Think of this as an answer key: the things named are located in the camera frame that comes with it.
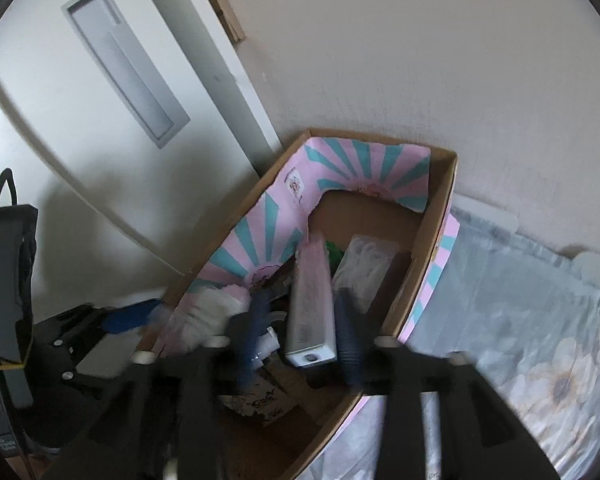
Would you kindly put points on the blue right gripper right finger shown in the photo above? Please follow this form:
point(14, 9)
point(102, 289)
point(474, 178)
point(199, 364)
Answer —
point(349, 326)

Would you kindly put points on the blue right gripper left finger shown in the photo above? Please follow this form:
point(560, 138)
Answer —
point(250, 327)

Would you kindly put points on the pink paper box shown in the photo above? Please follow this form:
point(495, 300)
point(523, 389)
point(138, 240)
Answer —
point(311, 334)

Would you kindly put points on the pink fluffy wristband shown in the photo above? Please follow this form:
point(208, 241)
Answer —
point(199, 316)

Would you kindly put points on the pink teal cardboard box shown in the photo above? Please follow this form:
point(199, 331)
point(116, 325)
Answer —
point(383, 207)

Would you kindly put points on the white spray pump bottle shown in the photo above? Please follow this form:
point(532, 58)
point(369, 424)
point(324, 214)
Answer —
point(268, 342)

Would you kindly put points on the green white toy figure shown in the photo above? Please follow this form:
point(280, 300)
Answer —
point(334, 256)

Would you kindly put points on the white floral small box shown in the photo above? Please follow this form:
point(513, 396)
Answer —
point(262, 403)

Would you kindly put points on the black hanging bag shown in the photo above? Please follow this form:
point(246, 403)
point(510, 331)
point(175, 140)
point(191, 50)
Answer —
point(17, 254)

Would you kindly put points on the floral light blue cloth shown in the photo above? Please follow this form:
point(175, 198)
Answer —
point(531, 322)

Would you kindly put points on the white tray lid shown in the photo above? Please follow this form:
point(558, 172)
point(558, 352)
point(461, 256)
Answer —
point(586, 261)

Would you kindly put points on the white sliding door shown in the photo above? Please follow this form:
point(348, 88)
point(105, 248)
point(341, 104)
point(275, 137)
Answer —
point(134, 130)

